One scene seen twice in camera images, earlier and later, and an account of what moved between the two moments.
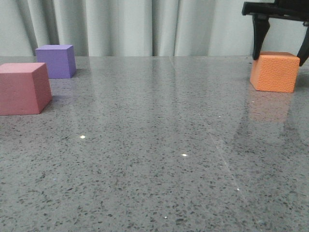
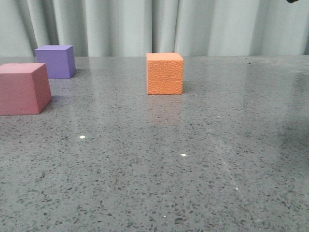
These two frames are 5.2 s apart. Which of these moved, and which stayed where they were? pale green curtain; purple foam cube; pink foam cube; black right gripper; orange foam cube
Moved: black right gripper; orange foam cube
Stayed: pink foam cube; pale green curtain; purple foam cube
